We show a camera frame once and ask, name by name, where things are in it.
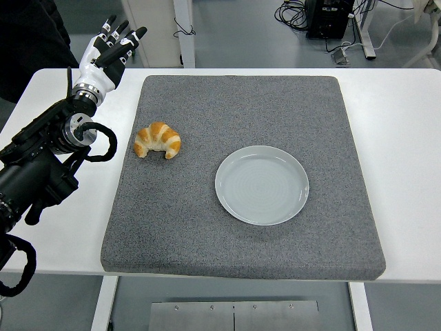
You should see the white desk leg with foot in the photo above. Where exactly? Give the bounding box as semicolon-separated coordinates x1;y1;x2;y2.
354;0;377;59

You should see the light grey round plate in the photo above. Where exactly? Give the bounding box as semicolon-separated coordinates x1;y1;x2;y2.
215;145;310;227

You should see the curved white chair leg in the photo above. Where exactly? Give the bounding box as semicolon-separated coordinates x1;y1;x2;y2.
402;0;441;68

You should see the grey felt mat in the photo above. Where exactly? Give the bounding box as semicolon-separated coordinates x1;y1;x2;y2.
99;74;387;282

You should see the white desk post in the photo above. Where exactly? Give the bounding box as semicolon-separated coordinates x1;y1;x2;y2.
173;0;196;68

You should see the black computer box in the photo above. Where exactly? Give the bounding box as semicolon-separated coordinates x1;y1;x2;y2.
305;0;356;39

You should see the white table leg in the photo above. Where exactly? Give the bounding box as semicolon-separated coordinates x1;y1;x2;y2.
347;281;375;331
90;275;120;331

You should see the white floor cable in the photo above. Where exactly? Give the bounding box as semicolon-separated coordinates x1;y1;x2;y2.
339;13;416;52

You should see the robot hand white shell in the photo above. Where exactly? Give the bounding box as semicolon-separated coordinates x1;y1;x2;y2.
73;15;148;94

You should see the black cable bundle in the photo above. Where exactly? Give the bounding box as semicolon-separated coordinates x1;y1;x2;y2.
274;0;309;32

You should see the person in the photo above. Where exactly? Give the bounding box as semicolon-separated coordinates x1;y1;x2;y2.
0;0;81;104

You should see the white cabinet panel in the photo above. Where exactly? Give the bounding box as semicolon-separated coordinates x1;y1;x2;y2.
122;0;181;68

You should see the golden croissant bread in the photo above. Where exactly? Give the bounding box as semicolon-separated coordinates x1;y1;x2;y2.
133;121;182;160

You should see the thin black cable loop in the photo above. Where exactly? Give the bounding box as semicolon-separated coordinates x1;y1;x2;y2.
173;17;197;37

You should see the grey floor pedal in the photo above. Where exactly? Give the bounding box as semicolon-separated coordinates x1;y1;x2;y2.
331;48;352;66

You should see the grey metal plate with screws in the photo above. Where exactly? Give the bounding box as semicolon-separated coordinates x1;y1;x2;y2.
150;300;320;331

